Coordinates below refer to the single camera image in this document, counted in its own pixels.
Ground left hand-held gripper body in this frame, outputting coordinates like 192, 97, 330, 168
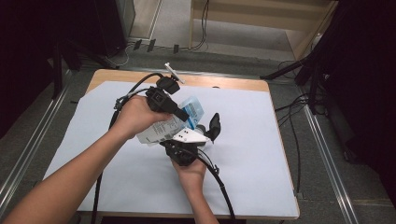
145, 63, 186, 114

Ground dark curtain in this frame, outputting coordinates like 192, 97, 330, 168
326, 0, 396, 206
0, 0, 57, 139

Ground person's left hand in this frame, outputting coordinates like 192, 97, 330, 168
112, 94, 173, 142

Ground black floor cables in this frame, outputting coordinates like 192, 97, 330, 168
275, 92, 310, 194

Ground light wooden shelf unit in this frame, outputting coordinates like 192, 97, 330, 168
189, 0, 339, 61

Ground blue and white pouch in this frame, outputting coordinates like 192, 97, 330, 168
135, 95, 205, 147

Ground dark cabinet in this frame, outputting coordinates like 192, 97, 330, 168
92, 0, 136, 60

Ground person's right hand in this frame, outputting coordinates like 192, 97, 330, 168
170, 156, 208, 194

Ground white floor cable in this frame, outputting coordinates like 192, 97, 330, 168
105, 42, 134, 68

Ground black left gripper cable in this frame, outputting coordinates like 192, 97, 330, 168
90, 72, 165, 224

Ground clear jar with black lid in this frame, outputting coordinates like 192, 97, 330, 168
195, 112, 222, 145

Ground black hanging cable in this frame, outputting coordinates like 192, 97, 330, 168
190, 0, 210, 51

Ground black stand leg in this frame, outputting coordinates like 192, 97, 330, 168
50, 40, 65, 100

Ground black tripod stand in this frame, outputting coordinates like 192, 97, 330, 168
260, 46, 332, 116

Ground white paper sheet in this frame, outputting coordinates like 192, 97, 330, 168
43, 80, 299, 217

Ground metal floor rail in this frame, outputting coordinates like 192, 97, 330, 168
303, 104, 360, 224
0, 69, 73, 216

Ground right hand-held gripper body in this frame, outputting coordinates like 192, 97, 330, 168
160, 127, 210, 167

